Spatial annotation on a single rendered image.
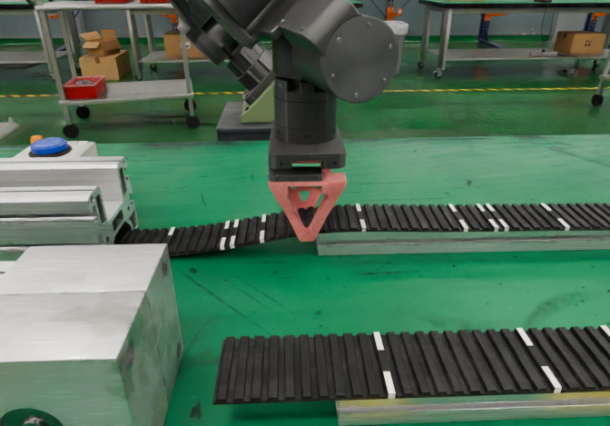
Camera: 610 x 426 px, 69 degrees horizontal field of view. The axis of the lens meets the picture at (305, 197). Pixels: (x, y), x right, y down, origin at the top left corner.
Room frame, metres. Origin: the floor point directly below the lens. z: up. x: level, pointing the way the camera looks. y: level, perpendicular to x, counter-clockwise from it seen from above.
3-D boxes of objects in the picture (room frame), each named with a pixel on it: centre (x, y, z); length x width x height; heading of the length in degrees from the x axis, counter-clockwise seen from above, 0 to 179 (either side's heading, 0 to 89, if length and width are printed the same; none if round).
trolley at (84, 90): (3.35, 1.36, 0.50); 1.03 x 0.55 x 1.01; 105
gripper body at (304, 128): (0.39, 0.00, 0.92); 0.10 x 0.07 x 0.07; 2
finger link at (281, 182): (0.38, 0.00, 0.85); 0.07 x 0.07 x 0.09; 2
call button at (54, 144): (0.51, 0.31, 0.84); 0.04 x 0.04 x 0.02
